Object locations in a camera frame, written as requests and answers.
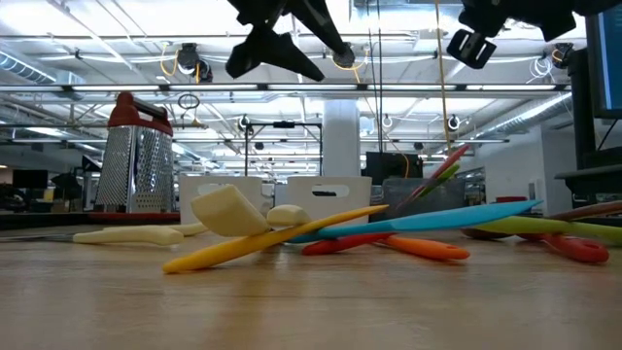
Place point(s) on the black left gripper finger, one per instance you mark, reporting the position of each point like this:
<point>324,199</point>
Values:
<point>321,24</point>
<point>291,53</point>

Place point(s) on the pink silicone spatula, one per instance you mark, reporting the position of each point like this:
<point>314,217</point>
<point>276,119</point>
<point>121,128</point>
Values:
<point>437,172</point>

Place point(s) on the green silicone spatula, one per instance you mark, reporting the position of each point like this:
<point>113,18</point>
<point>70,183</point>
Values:
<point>444,177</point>

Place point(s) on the red silicone spatula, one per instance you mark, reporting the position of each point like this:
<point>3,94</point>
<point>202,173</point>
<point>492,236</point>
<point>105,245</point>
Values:
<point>340,243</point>

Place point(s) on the yellow silicone spatula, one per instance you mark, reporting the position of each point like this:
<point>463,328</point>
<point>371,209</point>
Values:
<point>243,245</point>

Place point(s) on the brown wooden spoon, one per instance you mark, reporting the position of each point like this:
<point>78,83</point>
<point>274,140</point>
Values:
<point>593,210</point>

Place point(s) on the green silicone spoon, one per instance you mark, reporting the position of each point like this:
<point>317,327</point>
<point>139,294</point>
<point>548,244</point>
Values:
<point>534,226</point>

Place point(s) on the blue silicone spatula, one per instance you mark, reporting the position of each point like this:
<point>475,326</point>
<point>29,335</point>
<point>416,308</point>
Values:
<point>437,221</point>

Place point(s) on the orange silicone spatula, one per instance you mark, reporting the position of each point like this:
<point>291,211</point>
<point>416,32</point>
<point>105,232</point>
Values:
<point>427,248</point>

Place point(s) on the red silicone spoon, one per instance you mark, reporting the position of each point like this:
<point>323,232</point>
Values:
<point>578,248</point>

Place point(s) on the computer monitor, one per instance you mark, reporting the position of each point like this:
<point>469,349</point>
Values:
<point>607,63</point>

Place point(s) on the white round pillar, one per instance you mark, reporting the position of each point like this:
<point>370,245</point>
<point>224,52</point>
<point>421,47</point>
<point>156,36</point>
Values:
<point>341,141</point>

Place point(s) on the white plastic bin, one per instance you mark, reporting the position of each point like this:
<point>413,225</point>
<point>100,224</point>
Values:
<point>252,187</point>
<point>340,198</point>

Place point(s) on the black square screen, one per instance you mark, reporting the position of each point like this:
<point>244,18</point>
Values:
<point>389,167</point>

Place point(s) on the grey desk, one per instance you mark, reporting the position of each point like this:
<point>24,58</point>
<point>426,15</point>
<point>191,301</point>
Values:
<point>593,180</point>

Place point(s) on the red box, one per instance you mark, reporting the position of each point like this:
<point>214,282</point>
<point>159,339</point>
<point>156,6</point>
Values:
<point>510,201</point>

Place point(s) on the steel box grater red trim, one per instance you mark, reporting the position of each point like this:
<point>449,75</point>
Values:
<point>136,170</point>

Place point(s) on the black rig frame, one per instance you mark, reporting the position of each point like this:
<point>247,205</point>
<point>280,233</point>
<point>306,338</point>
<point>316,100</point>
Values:
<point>284,125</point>

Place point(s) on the black monitor mount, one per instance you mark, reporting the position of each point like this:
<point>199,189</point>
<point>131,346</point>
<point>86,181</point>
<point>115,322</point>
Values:
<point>580,121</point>

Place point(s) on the black aluminium table frame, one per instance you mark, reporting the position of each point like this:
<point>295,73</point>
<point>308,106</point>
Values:
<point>48,221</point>

